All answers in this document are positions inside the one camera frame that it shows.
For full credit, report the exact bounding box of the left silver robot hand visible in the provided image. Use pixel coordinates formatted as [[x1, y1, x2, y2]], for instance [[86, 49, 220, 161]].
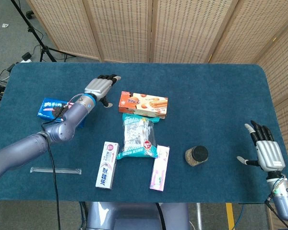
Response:
[[84, 74, 122, 108]]

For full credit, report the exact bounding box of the blue Oreo cookie box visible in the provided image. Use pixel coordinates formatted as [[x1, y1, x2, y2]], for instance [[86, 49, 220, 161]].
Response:
[[36, 97, 86, 129]]

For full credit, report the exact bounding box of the black torso cable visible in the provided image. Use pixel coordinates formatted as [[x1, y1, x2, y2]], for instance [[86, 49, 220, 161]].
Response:
[[155, 203, 167, 230]]

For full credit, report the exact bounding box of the blue cable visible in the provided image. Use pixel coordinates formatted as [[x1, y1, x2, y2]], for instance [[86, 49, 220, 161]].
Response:
[[231, 203, 245, 230]]

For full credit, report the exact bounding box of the orange biscuit box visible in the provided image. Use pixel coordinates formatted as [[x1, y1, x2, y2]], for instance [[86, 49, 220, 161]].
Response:
[[118, 91, 169, 119]]

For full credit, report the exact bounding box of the clear wrapped plastic stick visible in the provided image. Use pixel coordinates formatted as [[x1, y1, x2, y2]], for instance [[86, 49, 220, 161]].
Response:
[[30, 166, 83, 175]]

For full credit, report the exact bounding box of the white pink toothpaste box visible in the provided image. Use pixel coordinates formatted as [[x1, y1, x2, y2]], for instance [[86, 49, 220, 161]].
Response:
[[95, 141, 120, 190]]

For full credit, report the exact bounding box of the glass jar black lid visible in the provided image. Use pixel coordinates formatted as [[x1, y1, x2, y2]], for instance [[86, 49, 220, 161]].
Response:
[[184, 145, 209, 167]]

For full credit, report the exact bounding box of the teal snack bag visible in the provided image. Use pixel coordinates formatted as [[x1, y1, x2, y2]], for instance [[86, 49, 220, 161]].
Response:
[[116, 113, 160, 161]]

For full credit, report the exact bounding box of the black tripod stand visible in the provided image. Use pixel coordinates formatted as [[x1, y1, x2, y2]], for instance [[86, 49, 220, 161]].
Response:
[[11, 0, 76, 63]]

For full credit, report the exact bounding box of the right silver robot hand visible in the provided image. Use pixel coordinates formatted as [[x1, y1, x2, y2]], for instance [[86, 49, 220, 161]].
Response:
[[237, 120, 286, 173]]

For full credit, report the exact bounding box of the blue felt table mat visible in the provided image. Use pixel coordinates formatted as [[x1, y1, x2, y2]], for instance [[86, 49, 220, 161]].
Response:
[[0, 62, 288, 204]]

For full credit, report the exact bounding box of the silver table leg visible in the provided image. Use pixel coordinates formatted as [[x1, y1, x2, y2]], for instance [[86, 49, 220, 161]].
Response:
[[196, 203, 204, 230]]

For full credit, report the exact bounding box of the purple Darlie toothpaste box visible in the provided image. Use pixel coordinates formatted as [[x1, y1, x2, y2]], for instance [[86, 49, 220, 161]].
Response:
[[149, 144, 170, 192]]

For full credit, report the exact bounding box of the grey robot torso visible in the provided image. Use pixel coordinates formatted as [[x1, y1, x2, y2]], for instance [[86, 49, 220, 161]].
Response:
[[86, 202, 190, 230]]

